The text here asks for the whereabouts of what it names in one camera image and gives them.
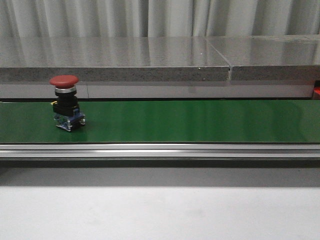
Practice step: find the grey stone slab right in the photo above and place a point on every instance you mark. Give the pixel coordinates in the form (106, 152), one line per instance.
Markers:
(287, 58)

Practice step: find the green conveyor belt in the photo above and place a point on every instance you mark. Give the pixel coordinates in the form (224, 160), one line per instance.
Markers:
(167, 121)

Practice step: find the white panel behind conveyor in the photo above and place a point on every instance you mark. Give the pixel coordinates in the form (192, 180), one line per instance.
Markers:
(46, 91)

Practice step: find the red object at right edge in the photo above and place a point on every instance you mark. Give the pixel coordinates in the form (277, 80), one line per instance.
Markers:
(316, 93)

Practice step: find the grey stone slab left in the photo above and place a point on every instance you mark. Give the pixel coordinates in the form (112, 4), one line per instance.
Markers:
(111, 59)

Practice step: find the red mushroom push button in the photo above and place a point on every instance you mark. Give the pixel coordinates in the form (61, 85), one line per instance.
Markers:
(68, 115)

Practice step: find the grey stone slab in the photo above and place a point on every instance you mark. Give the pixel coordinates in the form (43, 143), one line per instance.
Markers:
(287, 58)
(111, 59)

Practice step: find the aluminium conveyor side rail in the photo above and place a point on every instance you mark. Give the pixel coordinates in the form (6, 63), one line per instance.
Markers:
(146, 151)

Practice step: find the grey pleated curtain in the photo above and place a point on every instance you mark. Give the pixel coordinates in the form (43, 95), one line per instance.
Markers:
(158, 18)

